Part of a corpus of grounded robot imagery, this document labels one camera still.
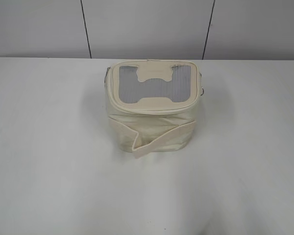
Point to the cream zippered bag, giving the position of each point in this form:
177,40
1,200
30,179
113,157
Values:
152,104

